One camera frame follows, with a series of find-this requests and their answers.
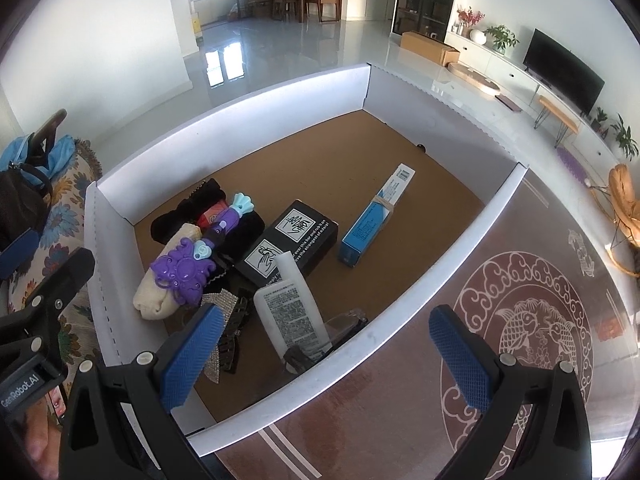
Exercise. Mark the purple floor mat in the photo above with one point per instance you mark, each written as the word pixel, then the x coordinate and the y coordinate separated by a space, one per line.
pixel 572 165

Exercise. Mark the small green potted plant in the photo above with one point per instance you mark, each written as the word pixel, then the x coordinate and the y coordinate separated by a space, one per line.
pixel 598 119

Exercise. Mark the large leafy potted plant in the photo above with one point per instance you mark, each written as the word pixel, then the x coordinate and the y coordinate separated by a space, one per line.
pixel 625 135

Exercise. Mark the dark flat tablet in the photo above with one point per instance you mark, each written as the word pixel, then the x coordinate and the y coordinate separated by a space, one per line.
pixel 510 104

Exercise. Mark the white tube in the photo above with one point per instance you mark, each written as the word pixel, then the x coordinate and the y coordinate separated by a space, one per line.
pixel 290 310

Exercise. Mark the wooden bench with metal legs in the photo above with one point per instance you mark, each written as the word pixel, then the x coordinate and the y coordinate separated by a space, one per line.
pixel 557 112

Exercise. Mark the white round vase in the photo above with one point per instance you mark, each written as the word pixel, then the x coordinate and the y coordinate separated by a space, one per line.
pixel 477 36

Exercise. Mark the blue bag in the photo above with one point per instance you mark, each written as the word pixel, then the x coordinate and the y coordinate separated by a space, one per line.
pixel 60 152

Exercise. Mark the round wooden tray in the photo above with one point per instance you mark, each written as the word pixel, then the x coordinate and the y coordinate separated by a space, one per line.
pixel 475 77

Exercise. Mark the black velvet hair band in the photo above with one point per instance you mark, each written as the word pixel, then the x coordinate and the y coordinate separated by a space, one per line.
pixel 175 217

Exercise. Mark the black bag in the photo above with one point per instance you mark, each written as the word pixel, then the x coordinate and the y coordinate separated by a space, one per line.
pixel 20 200

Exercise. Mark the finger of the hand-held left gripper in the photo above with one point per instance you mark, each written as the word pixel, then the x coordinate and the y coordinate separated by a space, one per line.
pixel 15 260
pixel 55 285

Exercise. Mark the dark patterned desktop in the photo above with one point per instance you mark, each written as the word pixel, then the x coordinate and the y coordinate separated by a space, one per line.
pixel 400 410

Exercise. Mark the red snack packet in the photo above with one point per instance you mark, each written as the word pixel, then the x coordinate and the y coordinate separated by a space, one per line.
pixel 210 215

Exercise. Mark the rhinestone hair clip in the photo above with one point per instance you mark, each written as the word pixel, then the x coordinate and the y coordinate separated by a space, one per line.
pixel 230 340

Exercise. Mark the black printed box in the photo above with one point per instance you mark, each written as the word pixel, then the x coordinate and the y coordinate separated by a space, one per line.
pixel 295 240

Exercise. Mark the white cardboard box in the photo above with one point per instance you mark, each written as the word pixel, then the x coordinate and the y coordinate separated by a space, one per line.
pixel 280 110

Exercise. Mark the person's left hand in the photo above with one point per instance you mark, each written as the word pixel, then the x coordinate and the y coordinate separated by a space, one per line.
pixel 40 432

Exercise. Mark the beige towel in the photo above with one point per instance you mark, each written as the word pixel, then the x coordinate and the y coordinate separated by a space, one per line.
pixel 155 295

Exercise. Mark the orange lounge chair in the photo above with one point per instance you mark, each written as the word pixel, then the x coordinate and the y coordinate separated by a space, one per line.
pixel 625 200

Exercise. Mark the blue toothpaste box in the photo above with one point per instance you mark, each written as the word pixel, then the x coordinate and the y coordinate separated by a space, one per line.
pixel 367 225

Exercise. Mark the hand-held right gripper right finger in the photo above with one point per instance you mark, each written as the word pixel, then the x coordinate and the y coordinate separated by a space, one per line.
pixel 460 360

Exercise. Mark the black television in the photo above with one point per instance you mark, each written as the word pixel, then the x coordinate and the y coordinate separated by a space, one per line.
pixel 562 70

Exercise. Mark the bushy green potted plant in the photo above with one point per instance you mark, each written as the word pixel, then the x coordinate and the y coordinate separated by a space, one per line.
pixel 500 37

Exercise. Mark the brown cardboard box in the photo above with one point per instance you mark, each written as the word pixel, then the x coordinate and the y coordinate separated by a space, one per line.
pixel 430 47

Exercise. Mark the purple plastic toy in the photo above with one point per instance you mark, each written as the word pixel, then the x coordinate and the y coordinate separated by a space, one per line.
pixel 180 270

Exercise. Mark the red flower bouquet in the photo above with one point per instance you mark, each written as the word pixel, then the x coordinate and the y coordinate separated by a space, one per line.
pixel 469 17

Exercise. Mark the white television cabinet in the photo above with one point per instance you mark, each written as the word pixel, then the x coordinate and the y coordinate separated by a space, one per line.
pixel 500 65

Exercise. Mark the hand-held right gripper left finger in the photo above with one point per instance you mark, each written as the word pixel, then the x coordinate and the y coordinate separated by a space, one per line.
pixel 192 355

